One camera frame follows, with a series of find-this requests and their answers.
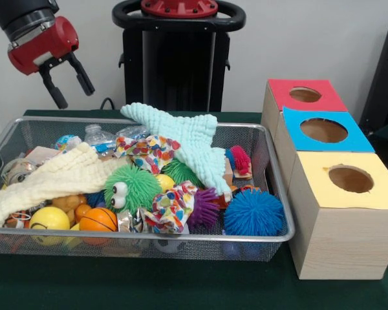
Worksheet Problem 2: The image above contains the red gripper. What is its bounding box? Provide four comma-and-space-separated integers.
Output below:
8, 16, 96, 109

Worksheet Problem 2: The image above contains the crushed clear water bottle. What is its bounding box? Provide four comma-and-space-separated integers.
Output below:
84, 125, 117, 154

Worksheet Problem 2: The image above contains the blue spiky ball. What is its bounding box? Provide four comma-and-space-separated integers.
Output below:
223, 188, 286, 237

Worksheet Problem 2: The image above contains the shallow clear mesh bin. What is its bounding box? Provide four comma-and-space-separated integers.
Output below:
0, 116, 295, 261

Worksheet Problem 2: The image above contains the wooden box with three holes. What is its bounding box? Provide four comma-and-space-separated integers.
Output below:
261, 79, 388, 280

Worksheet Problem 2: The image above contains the pale yellow cloth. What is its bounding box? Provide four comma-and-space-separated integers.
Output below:
0, 142, 127, 228

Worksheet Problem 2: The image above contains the colourful patterned cloth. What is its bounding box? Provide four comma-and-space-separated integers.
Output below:
114, 134, 198, 234

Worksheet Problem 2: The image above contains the mint green cloth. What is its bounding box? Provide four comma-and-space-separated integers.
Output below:
121, 103, 233, 202

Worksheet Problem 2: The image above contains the yellow smiley ball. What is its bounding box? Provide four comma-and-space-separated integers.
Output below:
30, 206, 71, 246

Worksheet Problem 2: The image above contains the small yellow ball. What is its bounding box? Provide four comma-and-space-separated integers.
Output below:
155, 173, 177, 193

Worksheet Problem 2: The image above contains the orange toy basketball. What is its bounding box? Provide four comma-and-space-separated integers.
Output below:
79, 207, 118, 245

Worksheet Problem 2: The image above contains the small dark green spiky ball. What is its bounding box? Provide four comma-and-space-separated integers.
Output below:
160, 158, 204, 189

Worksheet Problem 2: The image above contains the purple spiky ball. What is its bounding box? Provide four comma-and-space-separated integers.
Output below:
188, 187, 221, 228

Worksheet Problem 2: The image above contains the red spiky toy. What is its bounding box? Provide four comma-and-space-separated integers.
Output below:
230, 145, 252, 176

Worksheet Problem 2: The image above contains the small orange toy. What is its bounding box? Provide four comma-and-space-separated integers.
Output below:
232, 185, 261, 194

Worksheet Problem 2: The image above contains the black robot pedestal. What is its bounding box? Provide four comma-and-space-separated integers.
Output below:
112, 0, 246, 112

